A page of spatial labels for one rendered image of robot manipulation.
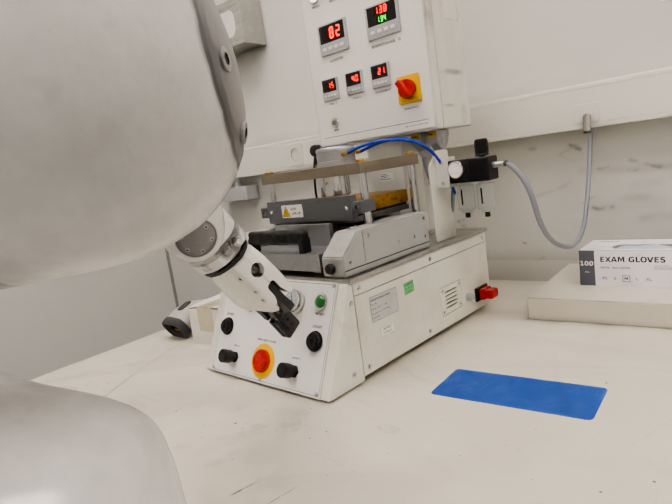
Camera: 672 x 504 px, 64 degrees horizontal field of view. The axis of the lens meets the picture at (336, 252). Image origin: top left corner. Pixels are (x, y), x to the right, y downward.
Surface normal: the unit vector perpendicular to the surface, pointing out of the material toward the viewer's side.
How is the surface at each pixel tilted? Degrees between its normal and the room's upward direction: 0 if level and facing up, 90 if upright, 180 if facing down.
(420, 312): 90
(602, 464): 0
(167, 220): 137
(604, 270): 90
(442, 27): 90
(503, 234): 90
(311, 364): 65
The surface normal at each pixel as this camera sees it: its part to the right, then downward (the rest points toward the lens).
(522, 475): -0.14, -0.98
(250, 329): -0.67, -0.22
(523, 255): -0.62, 0.22
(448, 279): 0.73, 0.01
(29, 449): 0.23, -0.89
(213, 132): 0.89, 0.32
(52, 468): 0.41, -0.80
